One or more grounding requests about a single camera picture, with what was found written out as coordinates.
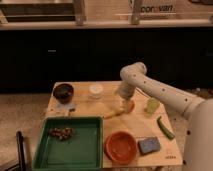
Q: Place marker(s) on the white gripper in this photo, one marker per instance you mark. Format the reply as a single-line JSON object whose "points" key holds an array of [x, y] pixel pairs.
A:
{"points": [[125, 91]]}

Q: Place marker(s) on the yellow banana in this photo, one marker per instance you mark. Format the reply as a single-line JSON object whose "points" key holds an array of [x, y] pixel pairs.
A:
{"points": [[113, 113]]}

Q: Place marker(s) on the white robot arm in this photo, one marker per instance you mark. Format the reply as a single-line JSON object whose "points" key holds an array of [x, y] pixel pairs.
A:
{"points": [[198, 150]]}

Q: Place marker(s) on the red bowl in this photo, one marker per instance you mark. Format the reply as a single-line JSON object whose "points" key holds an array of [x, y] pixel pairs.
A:
{"points": [[120, 147]]}

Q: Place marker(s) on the dark brown bowl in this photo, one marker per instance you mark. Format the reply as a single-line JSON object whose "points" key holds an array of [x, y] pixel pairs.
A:
{"points": [[63, 93]]}

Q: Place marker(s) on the light green cup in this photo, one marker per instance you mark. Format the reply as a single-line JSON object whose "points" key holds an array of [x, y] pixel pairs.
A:
{"points": [[152, 105]]}

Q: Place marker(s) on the white cup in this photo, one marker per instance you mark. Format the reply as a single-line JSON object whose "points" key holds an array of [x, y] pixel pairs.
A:
{"points": [[95, 91]]}

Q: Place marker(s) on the green cucumber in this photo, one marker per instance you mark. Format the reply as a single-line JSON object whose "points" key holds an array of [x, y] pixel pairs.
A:
{"points": [[164, 129]]}

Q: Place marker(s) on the blue sponge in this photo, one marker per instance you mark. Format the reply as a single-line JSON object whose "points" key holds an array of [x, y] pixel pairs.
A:
{"points": [[149, 145]]}

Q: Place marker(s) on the green plastic tray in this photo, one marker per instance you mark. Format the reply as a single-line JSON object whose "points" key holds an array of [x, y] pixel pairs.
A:
{"points": [[83, 151]]}

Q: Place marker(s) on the bunch of red grapes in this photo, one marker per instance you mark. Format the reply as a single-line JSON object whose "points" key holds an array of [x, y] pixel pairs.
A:
{"points": [[61, 133]]}

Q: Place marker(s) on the white sign with lettering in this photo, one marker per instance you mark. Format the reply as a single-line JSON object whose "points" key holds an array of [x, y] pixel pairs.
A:
{"points": [[157, 7]]}

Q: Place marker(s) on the wooden shelf post right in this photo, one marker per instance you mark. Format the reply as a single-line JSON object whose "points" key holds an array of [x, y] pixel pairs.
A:
{"points": [[136, 12]]}

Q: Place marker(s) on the wooden shelf post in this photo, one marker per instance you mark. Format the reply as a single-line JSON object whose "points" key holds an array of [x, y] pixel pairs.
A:
{"points": [[136, 12], [79, 9]]}

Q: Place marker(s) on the wooden shelf post left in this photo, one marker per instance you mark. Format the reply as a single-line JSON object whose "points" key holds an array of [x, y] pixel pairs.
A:
{"points": [[79, 9]]}

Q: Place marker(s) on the black chair frame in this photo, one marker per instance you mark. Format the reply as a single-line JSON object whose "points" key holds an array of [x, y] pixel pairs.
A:
{"points": [[20, 165]]}

